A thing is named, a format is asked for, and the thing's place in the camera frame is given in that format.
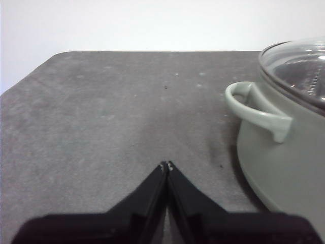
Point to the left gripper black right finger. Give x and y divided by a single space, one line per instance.
215 226

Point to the pale green electric steamer pot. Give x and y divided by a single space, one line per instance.
279 165

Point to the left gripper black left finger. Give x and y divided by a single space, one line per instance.
122 226

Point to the glass lid with green knob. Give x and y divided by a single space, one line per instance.
299 66

